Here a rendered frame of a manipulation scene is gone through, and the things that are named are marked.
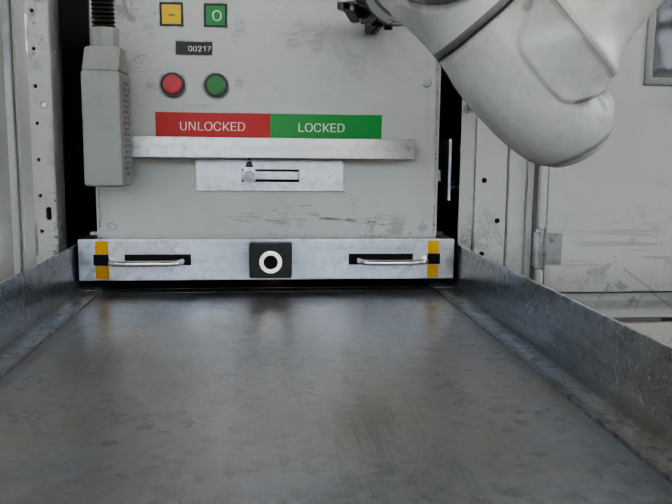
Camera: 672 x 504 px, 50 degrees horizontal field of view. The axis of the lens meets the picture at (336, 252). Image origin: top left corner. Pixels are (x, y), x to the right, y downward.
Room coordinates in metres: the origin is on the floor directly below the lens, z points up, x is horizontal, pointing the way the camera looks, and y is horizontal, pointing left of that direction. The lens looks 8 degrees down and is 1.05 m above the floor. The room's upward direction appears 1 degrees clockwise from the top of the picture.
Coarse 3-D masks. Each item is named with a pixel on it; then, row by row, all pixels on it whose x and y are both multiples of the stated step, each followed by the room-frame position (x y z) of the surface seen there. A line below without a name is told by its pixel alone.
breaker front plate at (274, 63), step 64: (128, 0) 1.03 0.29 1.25; (192, 0) 1.04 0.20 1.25; (256, 0) 1.04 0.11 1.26; (320, 0) 1.05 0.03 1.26; (128, 64) 1.03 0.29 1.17; (192, 64) 1.04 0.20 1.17; (256, 64) 1.04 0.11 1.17; (320, 64) 1.05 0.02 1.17; (384, 64) 1.06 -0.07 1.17; (384, 128) 1.06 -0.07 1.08; (128, 192) 1.03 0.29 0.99; (192, 192) 1.04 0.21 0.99; (256, 192) 1.04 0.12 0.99; (320, 192) 1.05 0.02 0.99; (384, 192) 1.06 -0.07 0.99
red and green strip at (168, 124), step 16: (160, 112) 1.03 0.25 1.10; (176, 112) 1.03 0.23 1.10; (192, 112) 1.04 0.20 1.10; (160, 128) 1.03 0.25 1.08; (176, 128) 1.03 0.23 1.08; (192, 128) 1.04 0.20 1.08; (208, 128) 1.04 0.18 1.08; (224, 128) 1.04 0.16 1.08; (240, 128) 1.04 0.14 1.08; (256, 128) 1.04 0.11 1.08; (272, 128) 1.05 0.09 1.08; (288, 128) 1.05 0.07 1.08; (304, 128) 1.05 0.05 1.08; (320, 128) 1.05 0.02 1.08; (336, 128) 1.05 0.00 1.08; (352, 128) 1.06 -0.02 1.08; (368, 128) 1.06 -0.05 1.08
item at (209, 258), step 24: (96, 240) 1.01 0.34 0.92; (120, 240) 1.01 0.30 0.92; (144, 240) 1.02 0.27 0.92; (168, 240) 1.02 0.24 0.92; (192, 240) 1.02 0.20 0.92; (216, 240) 1.03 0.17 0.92; (240, 240) 1.03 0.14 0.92; (264, 240) 1.03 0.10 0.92; (288, 240) 1.04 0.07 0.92; (312, 240) 1.04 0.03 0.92; (336, 240) 1.04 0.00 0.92; (360, 240) 1.05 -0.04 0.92; (384, 240) 1.05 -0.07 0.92; (408, 240) 1.05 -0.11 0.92; (432, 240) 1.06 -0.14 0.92; (96, 264) 1.01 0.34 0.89; (192, 264) 1.02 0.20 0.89; (216, 264) 1.03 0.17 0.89; (240, 264) 1.03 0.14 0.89; (312, 264) 1.04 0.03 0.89; (336, 264) 1.04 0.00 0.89; (360, 264) 1.05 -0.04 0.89; (432, 264) 1.06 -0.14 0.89
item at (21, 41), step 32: (0, 32) 1.01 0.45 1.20; (0, 64) 1.01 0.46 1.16; (0, 96) 1.00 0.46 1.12; (0, 128) 1.00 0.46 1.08; (0, 160) 1.00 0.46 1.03; (0, 192) 0.99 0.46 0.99; (32, 192) 1.01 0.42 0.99; (0, 224) 0.99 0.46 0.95; (32, 224) 1.01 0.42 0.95; (0, 256) 0.99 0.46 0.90; (32, 256) 1.01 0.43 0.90
